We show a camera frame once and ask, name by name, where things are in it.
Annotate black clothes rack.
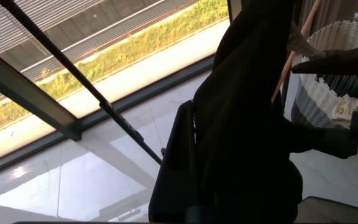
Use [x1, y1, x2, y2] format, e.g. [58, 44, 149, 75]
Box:
[0, 0, 164, 166]

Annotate white laundry basket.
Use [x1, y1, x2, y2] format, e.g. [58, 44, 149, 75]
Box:
[290, 20, 358, 130]

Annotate window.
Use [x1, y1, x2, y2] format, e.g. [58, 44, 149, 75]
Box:
[0, 0, 244, 181]

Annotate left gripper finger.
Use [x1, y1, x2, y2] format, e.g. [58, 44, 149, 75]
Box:
[148, 99, 199, 222]

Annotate beige curtain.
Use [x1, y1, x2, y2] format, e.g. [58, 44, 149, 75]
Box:
[296, 0, 358, 30]

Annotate pink clothes hanger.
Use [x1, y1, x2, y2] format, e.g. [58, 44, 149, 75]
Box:
[270, 0, 323, 104]

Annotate black garment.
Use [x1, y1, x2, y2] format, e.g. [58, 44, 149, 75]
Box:
[193, 0, 326, 222]

